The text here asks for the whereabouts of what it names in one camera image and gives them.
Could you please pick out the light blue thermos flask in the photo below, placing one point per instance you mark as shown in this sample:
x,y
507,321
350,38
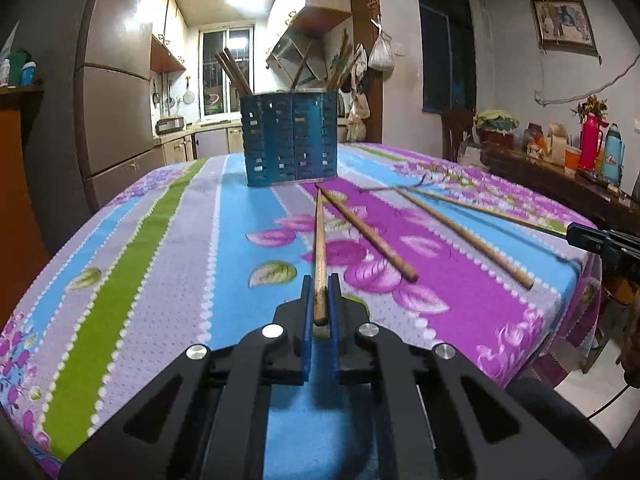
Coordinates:
x,y
614,150

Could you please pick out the orange wooden cabinet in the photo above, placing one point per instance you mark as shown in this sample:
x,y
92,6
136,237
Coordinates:
x,y
23,254

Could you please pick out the dark wooden side table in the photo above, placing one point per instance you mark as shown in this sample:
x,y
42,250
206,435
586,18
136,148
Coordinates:
x,y
602,207

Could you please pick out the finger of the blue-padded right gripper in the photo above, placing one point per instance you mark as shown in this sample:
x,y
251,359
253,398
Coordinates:
x,y
585,238

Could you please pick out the white hanging plastic bag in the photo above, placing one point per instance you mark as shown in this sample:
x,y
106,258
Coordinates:
x,y
381,57

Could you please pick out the thin dark chopstick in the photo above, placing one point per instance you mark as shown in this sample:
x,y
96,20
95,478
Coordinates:
x,y
413,192

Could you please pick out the kitchen window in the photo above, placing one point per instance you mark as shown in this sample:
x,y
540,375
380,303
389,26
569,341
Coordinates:
x,y
220,93

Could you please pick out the perforated metal utensil holder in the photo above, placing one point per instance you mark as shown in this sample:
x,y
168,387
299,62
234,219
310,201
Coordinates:
x,y
289,136

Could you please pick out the framed elephant picture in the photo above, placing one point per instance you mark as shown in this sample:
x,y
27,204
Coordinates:
x,y
563,25

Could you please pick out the long wooden chopstick right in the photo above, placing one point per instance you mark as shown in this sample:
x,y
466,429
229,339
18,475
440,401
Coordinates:
x,y
472,239

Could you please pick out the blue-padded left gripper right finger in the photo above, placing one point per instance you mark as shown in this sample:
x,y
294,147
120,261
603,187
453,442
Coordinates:
x,y
333,290

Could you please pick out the toaster oven on counter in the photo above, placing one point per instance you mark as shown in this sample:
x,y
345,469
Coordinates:
x,y
169,125

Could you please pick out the beige multi-door refrigerator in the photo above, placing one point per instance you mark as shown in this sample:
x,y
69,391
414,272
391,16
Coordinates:
x,y
92,136

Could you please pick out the colourful floral tablecloth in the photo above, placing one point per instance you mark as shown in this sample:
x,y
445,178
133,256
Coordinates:
x,y
192,254

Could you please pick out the person's right hand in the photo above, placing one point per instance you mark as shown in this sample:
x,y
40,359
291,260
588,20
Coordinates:
x,y
629,358

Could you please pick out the red thermos flask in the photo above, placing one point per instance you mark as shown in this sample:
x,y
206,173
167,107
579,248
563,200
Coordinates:
x,y
590,141

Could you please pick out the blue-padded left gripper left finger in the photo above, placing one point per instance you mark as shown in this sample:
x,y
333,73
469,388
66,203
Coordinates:
x,y
305,346

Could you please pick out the wooden chopstick on table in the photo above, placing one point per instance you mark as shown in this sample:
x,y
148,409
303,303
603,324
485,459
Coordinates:
x,y
407,271

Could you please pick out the brown wooden chopstick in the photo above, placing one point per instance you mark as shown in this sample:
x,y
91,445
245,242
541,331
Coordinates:
x,y
320,316

